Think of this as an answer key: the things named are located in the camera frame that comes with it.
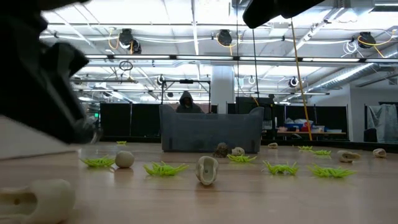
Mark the blue storage bin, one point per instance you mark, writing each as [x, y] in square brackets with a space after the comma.
[293, 127]

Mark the grey fabric cover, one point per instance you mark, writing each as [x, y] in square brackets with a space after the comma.
[385, 121]

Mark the wooden background table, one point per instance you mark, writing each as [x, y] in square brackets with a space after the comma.
[326, 133]

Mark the red container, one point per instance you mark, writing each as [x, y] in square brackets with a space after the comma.
[307, 127]

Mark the grey translucent plastic bin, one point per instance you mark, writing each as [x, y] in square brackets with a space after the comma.
[205, 132]

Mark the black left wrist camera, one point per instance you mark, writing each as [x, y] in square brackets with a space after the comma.
[68, 59]

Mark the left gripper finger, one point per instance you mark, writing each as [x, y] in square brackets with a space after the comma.
[40, 102]

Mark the person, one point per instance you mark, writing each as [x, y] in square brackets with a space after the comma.
[186, 105]

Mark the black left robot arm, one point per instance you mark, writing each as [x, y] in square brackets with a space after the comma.
[18, 6]

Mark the white building column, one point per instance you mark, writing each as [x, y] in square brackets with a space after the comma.
[222, 90]

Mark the beige plastic skull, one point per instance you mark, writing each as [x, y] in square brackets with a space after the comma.
[46, 199]
[273, 145]
[348, 156]
[206, 170]
[379, 152]
[237, 151]
[124, 159]

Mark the black background rig stand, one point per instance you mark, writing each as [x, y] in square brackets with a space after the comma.
[186, 81]

